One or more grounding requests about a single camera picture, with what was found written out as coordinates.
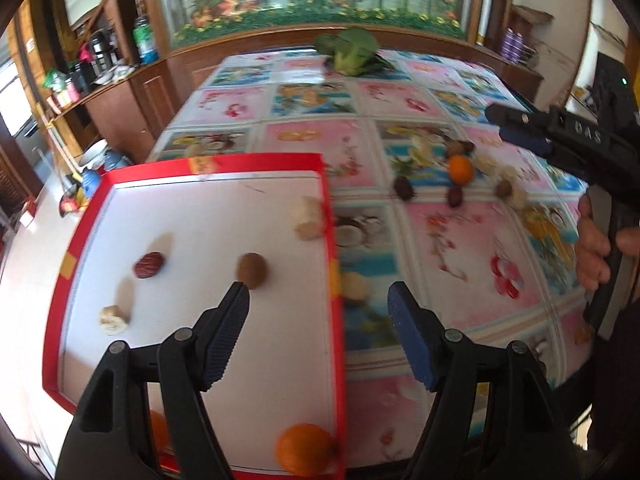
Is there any wooden side cabinet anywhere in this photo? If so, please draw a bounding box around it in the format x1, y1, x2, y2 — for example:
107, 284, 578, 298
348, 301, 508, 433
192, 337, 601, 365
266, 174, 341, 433
492, 55, 546, 106

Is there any green leafy vegetable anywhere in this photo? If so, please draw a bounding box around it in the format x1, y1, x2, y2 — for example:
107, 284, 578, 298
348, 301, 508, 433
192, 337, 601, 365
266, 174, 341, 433
314, 27, 396, 77

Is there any white basin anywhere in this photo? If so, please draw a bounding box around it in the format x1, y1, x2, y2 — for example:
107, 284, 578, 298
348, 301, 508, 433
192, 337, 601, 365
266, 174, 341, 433
77, 139, 108, 168

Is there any red box lid tray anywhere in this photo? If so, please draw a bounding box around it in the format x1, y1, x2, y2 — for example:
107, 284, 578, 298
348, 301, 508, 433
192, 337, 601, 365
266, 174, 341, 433
42, 152, 349, 480

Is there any black kettle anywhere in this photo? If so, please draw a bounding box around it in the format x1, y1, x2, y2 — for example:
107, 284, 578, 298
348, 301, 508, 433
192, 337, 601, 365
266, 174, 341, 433
70, 62, 96, 93

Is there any blue thermos flask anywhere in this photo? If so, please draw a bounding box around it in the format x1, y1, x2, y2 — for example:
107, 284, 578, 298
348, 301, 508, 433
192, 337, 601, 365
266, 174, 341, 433
81, 170, 103, 200

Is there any orange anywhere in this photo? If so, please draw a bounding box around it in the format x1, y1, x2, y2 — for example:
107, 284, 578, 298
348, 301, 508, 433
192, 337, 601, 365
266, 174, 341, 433
447, 155, 474, 184
276, 424, 335, 477

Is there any person's right hand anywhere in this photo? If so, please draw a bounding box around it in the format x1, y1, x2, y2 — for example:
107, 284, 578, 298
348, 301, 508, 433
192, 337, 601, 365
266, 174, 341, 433
574, 194, 640, 292

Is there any floral printed tablecloth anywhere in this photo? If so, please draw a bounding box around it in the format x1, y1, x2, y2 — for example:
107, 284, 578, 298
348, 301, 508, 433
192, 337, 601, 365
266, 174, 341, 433
152, 50, 601, 466

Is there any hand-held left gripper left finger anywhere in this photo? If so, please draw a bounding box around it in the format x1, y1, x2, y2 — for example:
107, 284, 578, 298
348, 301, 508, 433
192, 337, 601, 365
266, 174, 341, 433
54, 281, 251, 480

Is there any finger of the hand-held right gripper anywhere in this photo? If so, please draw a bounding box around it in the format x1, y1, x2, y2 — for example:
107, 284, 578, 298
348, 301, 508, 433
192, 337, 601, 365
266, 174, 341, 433
485, 103, 553, 134
498, 127, 592, 184

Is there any person's dark clothing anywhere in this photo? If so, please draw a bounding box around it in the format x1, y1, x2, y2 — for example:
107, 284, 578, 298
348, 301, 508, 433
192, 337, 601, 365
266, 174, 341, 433
587, 300, 640, 463

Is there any black thermos jug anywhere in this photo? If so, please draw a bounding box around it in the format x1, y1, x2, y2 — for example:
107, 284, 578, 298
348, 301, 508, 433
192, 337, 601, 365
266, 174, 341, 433
89, 30, 117, 73

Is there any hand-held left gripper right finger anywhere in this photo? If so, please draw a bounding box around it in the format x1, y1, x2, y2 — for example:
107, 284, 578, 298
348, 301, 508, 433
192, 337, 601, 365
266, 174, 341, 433
387, 281, 594, 480

